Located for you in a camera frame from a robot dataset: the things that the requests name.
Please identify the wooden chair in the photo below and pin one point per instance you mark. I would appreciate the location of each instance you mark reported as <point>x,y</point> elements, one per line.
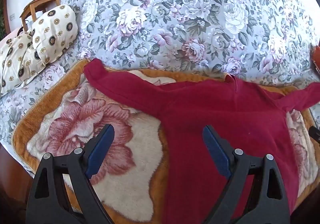
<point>37,4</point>

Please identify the red sweater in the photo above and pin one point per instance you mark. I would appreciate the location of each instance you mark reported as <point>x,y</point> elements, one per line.
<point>212,106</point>

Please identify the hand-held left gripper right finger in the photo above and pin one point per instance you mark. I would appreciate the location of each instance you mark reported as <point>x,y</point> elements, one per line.
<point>217,151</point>

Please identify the cream medallion print pillow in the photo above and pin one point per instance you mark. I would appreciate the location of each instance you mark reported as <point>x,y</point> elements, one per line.
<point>17,61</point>
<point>55,31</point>

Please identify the wooden bed frame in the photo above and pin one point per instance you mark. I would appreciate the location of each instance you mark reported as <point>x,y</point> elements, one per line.
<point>11,174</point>

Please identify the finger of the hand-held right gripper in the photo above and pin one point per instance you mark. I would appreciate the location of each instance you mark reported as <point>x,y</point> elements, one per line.
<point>315,134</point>

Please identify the reddish brown object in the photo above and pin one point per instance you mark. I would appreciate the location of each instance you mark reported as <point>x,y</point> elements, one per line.
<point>317,58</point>

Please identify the floral fleece blanket orange border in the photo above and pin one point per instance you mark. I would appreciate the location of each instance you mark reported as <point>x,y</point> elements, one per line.
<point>75,119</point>

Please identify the grey floral bedsheet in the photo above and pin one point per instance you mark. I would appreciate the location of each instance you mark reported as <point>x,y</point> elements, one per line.
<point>175,14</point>

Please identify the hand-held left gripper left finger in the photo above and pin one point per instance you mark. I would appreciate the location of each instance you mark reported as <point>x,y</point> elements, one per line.
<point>100,149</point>

